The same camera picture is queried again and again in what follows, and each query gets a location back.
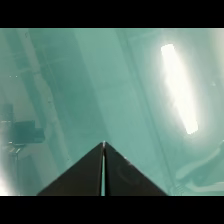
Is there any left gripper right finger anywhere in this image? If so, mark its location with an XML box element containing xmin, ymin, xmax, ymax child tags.
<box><xmin>104</xmin><ymin>142</ymin><xmax>168</xmax><ymax>197</ymax></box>

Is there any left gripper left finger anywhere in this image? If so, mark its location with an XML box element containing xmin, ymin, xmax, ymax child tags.
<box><xmin>37</xmin><ymin>141</ymin><xmax>105</xmax><ymax>197</ymax></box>

